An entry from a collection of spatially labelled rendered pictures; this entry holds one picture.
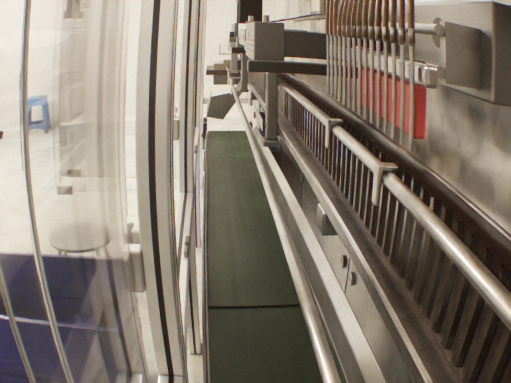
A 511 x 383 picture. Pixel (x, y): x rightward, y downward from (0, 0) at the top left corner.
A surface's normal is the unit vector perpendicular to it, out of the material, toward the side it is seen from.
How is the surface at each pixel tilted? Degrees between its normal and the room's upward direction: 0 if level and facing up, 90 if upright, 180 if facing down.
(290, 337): 2
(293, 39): 90
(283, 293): 2
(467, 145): 90
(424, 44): 90
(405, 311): 0
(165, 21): 90
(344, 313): 55
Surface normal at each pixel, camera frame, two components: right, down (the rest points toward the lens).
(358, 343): -0.81, -0.54
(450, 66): 0.07, 0.32
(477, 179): -1.00, 0.00
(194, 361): 0.02, -0.95
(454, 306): -0.86, 0.15
